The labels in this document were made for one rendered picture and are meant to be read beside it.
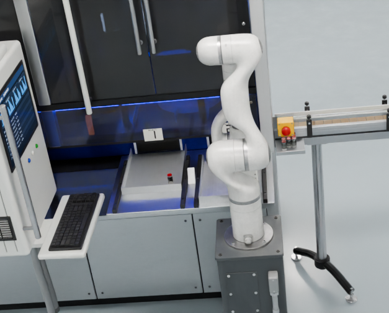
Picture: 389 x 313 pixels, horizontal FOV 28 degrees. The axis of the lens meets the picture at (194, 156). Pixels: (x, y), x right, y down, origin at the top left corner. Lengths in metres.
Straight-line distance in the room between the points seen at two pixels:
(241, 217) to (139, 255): 1.07
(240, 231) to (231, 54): 0.69
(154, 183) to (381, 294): 1.35
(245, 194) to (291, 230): 1.67
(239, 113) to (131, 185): 0.83
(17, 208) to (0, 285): 1.07
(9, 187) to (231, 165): 0.88
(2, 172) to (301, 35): 4.45
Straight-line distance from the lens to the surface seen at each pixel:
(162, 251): 3.84
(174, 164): 3.50
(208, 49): 2.70
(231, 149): 2.78
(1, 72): 3.10
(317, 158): 3.71
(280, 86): 6.14
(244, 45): 2.69
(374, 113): 3.62
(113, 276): 3.98
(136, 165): 3.55
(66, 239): 3.27
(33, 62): 3.43
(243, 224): 2.93
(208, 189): 3.30
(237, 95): 2.73
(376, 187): 4.85
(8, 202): 3.13
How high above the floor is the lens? 2.66
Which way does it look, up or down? 30 degrees down
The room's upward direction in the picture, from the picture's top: 8 degrees counter-clockwise
